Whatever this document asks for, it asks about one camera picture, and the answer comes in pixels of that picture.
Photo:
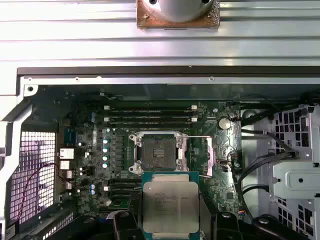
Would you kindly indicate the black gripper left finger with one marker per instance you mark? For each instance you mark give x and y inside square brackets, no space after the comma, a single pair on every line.
[125,227]

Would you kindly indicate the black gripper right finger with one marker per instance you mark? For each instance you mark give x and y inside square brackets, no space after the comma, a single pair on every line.
[227,227]

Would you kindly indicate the silver CPU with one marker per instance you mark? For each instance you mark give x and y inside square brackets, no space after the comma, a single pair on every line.
[170,200]

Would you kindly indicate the metal socket cover frame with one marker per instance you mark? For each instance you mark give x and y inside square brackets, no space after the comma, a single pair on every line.
[210,160]

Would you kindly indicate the RAM slot black clips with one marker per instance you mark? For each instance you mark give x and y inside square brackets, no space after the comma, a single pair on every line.
[125,194]
[150,124]
[125,181]
[150,112]

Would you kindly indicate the RAM slot white clips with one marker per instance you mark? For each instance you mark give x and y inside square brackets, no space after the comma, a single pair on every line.
[150,119]
[125,187]
[150,108]

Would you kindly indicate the metal CPU socket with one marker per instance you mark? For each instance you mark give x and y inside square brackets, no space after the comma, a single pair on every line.
[158,150]

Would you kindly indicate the green RAM stick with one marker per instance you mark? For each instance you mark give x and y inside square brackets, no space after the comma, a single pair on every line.
[120,203]

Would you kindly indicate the green motherboard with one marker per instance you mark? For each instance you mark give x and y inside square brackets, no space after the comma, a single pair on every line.
[217,190]

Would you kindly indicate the internal USB port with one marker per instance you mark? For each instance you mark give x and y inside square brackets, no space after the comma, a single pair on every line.
[223,162]

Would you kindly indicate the small teal-topped capacitor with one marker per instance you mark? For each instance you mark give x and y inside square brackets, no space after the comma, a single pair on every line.
[105,158]
[105,141]
[105,165]
[105,150]

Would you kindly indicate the perforated metal drive cage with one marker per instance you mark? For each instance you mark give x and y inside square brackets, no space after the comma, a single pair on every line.
[295,175]

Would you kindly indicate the silver rear port block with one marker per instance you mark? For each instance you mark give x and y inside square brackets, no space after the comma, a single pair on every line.
[67,153]
[65,165]

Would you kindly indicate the round coin battery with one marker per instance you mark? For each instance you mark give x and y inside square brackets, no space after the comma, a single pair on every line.
[224,123]

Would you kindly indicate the blue connector block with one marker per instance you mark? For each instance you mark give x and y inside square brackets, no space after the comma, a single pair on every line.
[69,137]

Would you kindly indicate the black open PC case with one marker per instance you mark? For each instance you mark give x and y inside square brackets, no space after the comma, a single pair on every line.
[150,80]

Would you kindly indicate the brown square base plate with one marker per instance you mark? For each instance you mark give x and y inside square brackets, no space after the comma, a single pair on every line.
[155,25]

